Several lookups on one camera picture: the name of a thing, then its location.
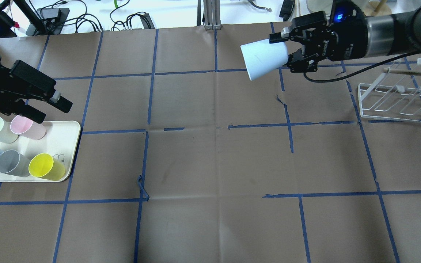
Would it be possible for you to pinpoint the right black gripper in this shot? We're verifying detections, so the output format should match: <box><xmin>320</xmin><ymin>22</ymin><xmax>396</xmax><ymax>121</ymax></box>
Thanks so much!
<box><xmin>269</xmin><ymin>0</ymin><xmax>368</xmax><ymax>73</ymax></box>

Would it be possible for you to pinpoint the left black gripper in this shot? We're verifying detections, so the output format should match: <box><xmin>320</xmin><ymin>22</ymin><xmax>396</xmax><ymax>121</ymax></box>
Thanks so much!
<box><xmin>0</xmin><ymin>56</ymin><xmax>72</xmax><ymax>124</ymax></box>

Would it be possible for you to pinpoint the light blue plastic cup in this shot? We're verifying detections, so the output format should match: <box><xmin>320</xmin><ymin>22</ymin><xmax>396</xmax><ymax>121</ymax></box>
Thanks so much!
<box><xmin>240</xmin><ymin>39</ymin><xmax>289</xmax><ymax>81</ymax></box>

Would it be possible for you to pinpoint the pink plastic cup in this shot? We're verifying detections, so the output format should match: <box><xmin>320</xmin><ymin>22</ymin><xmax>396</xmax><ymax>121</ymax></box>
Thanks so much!
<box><xmin>10</xmin><ymin>115</ymin><xmax>47</xmax><ymax>140</ymax></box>

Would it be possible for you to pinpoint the yellow plastic cup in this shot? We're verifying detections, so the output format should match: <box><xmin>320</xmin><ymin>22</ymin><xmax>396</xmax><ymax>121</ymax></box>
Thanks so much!
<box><xmin>29</xmin><ymin>153</ymin><xmax>66</xmax><ymax>181</ymax></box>

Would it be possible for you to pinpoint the grey plastic cup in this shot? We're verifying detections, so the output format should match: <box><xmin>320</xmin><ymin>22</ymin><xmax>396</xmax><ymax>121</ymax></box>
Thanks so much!
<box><xmin>0</xmin><ymin>149</ymin><xmax>30</xmax><ymax>178</ymax></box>

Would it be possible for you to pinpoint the cream rectangular tray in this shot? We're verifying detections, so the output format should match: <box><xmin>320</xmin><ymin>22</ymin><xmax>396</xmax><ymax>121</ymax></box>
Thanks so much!
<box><xmin>0</xmin><ymin>121</ymin><xmax>81</xmax><ymax>183</ymax></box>

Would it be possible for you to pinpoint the black monitor stand base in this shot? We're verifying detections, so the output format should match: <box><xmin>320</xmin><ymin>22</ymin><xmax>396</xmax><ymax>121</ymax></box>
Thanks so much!
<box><xmin>26</xmin><ymin>7</ymin><xmax>70</xmax><ymax>36</ymax></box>

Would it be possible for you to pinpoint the aluminium frame post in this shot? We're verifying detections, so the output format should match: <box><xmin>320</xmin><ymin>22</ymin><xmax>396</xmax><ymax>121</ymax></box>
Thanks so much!
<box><xmin>202</xmin><ymin>0</ymin><xmax>222</xmax><ymax>30</ymax></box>

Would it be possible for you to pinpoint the white wire cup rack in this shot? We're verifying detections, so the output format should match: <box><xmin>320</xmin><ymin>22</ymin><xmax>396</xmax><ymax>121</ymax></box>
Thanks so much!
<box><xmin>357</xmin><ymin>58</ymin><xmax>421</xmax><ymax>122</ymax></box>

